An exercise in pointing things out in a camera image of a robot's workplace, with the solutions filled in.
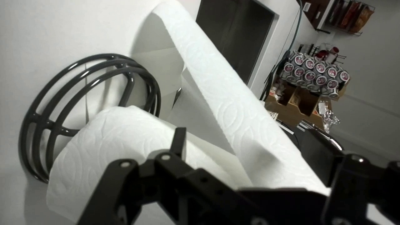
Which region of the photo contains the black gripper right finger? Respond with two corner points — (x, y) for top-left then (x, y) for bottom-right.
(299, 127), (400, 225)

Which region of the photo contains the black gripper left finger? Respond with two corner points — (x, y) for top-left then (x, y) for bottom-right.
(76, 126), (240, 225)

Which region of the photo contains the white paper towel roll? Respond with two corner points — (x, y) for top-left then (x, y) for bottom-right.
(45, 0), (333, 224)

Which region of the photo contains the brown cardboard box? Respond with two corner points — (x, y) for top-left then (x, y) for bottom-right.
(264, 80), (341, 132)

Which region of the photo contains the dark rectangular sink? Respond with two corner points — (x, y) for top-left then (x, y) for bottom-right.
(195, 0), (280, 85)

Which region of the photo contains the black wire towel holder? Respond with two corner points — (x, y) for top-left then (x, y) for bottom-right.
(18, 52), (163, 185)

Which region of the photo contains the wall shelf with items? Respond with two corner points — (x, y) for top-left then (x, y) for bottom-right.
(300, 0), (376, 35)

